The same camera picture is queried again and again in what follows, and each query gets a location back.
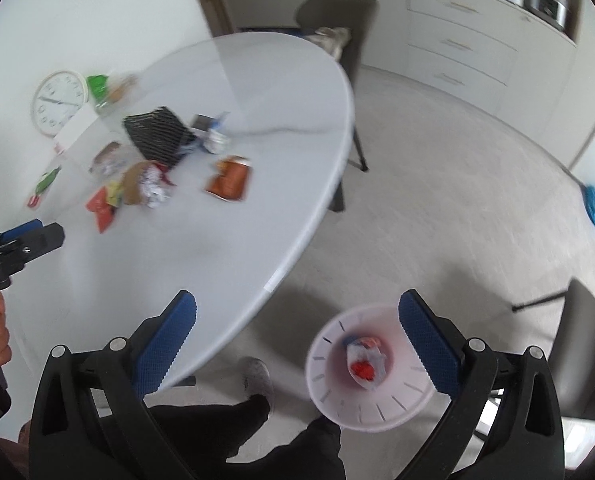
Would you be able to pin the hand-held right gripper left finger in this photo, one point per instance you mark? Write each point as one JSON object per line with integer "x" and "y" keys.
{"x": 167, "y": 342}

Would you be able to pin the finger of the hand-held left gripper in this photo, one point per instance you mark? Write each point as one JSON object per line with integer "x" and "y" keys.
{"x": 44, "y": 242}
{"x": 22, "y": 229}

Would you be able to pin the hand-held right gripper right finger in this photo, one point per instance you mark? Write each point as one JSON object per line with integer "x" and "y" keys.
{"x": 427, "y": 345}

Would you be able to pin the white red wrapper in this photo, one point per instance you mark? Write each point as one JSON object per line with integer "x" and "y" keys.
{"x": 365, "y": 367}

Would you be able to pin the red orange wrapper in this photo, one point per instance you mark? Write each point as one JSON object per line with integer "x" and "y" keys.
{"x": 101, "y": 207}

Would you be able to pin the white round waste bin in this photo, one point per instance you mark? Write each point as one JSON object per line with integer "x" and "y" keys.
{"x": 337, "y": 400}

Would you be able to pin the clear plastic bag brown contents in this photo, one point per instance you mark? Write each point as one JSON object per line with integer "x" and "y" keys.
{"x": 108, "y": 157}

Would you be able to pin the brown wrapper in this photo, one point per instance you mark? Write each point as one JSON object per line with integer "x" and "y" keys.
{"x": 135, "y": 182}

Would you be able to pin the silver foil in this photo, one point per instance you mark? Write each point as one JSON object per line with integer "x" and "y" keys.
{"x": 155, "y": 194}

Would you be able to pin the black mesh bag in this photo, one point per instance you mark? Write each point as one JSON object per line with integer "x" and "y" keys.
{"x": 157, "y": 135}

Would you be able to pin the orange snack packet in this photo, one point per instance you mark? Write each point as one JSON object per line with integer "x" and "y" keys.
{"x": 230, "y": 180}

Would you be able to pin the small grey box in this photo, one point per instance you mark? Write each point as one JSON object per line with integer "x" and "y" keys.
{"x": 201, "y": 124}

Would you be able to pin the white blue wrapper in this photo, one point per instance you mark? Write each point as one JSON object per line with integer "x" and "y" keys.
{"x": 216, "y": 140}

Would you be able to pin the person's left leg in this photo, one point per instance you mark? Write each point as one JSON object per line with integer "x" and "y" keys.
{"x": 212, "y": 425}

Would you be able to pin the person's leg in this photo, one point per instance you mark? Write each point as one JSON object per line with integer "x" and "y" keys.
{"x": 212, "y": 425}
{"x": 307, "y": 450}

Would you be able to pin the grey shoe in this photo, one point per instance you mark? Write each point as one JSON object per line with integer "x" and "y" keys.
{"x": 257, "y": 377}

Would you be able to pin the white paper card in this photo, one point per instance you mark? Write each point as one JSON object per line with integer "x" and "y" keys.
{"x": 77, "y": 127}

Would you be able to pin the dark grey chair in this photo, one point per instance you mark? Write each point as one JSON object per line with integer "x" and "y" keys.
{"x": 577, "y": 350}
{"x": 357, "y": 20}

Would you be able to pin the person's right leg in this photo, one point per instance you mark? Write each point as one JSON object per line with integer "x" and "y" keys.
{"x": 307, "y": 450}

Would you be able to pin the green snack packet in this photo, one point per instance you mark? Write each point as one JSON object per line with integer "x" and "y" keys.
{"x": 97, "y": 85}

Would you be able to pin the clear bag with snack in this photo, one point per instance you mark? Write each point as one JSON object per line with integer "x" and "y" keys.
{"x": 120, "y": 90}

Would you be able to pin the white drawer cabinet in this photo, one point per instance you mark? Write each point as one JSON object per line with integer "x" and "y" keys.
{"x": 457, "y": 25}

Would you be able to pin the beige cloth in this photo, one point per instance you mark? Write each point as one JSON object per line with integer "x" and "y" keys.
{"x": 332, "y": 35}

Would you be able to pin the silver countertop appliance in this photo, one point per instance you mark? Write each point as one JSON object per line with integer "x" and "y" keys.
{"x": 547, "y": 6}

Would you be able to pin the white round wall clock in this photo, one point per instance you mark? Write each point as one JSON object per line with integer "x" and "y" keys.
{"x": 59, "y": 102}

